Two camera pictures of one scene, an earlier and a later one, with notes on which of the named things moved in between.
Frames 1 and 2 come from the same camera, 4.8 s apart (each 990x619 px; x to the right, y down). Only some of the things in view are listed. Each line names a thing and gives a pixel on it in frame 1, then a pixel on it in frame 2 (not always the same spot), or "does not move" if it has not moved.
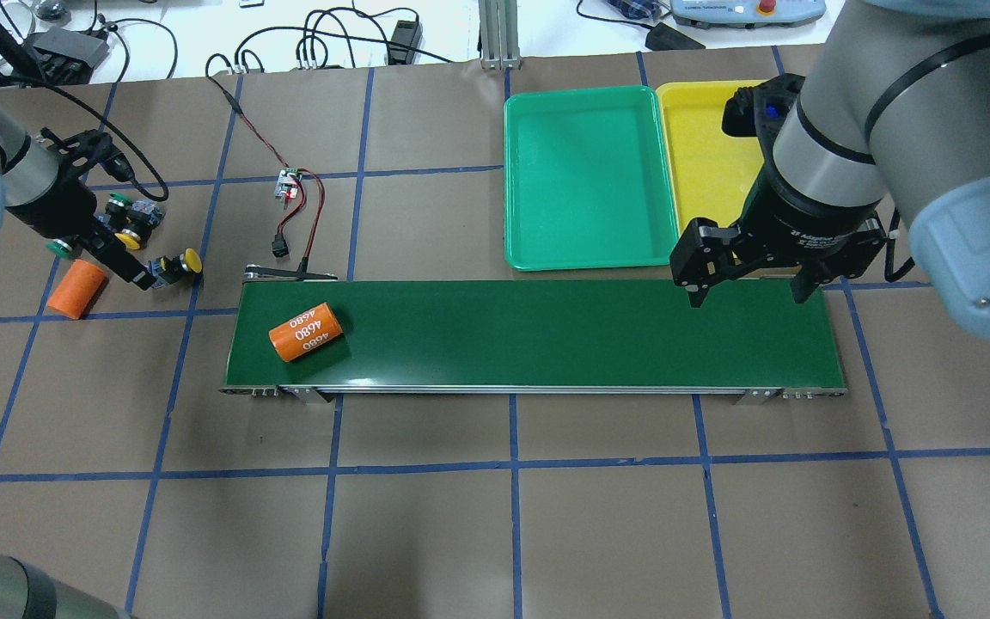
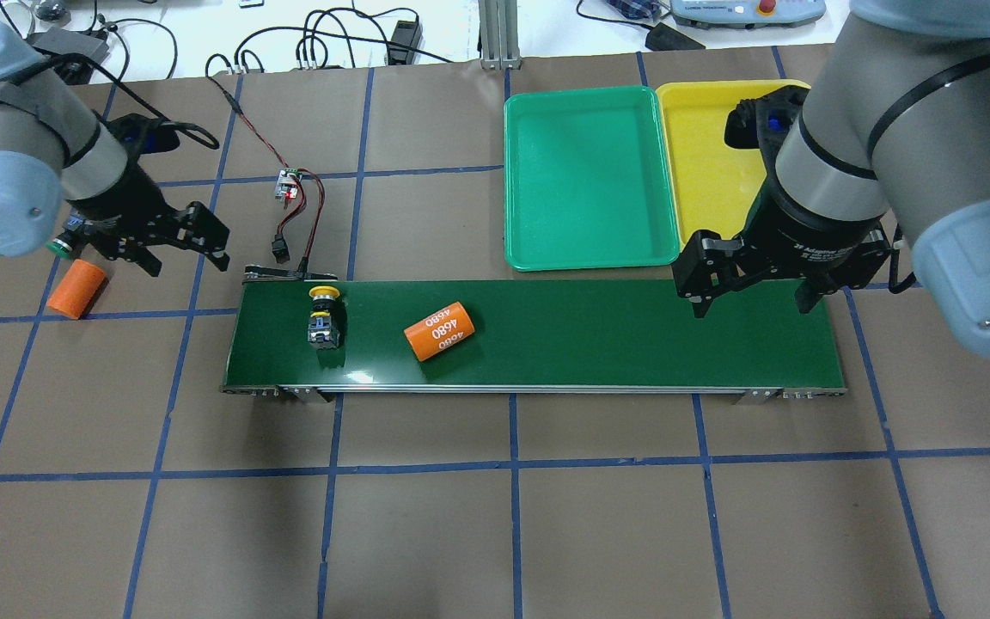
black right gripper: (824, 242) does not move
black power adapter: (404, 41) does not move
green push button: (59, 248) does not move
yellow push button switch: (168, 270) to (322, 330)
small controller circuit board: (288, 183) does not move
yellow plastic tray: (710, 171) does not move
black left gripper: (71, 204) to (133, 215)
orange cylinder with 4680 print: (305, 333) to (439, 331)
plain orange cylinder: (76, 290) does not move
